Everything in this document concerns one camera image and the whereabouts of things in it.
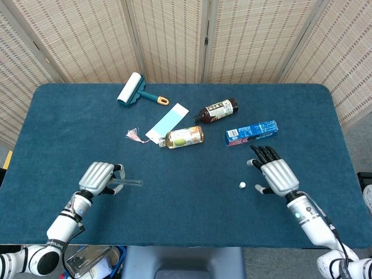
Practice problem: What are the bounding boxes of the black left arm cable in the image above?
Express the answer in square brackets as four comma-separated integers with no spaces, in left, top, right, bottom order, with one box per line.
[62,222,87,276]

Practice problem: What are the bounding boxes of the white sneaker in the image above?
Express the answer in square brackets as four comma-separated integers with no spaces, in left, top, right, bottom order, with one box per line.
[362,184,372,214]

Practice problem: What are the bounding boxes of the black box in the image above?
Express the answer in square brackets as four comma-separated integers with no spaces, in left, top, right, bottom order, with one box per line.
[356,171,372,193]

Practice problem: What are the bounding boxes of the shiny metal box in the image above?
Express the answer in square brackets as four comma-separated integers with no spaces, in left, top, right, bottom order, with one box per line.
[64,246,113,277]

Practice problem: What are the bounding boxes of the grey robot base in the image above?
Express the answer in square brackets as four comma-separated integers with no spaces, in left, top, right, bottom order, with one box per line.
[121,246,246,279]

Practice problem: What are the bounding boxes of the blue cookie box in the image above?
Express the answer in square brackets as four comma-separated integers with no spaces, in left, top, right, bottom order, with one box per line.
[226,119,279,147]

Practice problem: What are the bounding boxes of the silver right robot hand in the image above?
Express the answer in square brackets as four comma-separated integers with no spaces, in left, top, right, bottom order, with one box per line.
[246,145,300,198]

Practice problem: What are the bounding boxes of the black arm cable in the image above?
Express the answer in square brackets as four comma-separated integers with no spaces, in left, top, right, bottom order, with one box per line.
[302,191,359,279]
[62,222,87,276]

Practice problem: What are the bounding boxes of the dark brown drink bottle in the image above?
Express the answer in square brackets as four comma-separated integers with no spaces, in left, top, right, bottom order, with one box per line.
[193,98,239,124]

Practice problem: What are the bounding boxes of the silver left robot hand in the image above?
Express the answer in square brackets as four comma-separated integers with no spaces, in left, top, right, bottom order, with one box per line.
[78,162,127,198]

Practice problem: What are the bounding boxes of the paper bookmark with pink tassel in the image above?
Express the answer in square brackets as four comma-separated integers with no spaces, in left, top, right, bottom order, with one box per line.
[125,102,189,145]

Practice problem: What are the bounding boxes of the clear glass test tube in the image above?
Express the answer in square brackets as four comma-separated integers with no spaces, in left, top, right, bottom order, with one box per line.
[112,179,144,187]

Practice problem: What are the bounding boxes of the teal lint roller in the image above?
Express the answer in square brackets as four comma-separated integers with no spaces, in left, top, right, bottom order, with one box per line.
[116,71,170,109]

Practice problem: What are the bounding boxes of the blue storage bin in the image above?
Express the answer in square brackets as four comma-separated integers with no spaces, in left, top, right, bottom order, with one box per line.
[59,245,128,279]

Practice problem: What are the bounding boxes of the yellow juice bottle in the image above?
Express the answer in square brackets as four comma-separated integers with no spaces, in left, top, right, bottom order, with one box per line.
[158,125,205,149]

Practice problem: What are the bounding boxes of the blue velvet tablecloth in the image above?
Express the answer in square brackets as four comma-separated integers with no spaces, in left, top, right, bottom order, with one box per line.
[0,83,356,250]

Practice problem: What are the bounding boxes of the woven bamboo folding screen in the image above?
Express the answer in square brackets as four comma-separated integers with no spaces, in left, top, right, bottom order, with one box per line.
[0,0,372,149]

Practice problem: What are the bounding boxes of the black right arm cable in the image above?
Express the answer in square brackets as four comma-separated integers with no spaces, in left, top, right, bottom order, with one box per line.
[302,191,359,279]

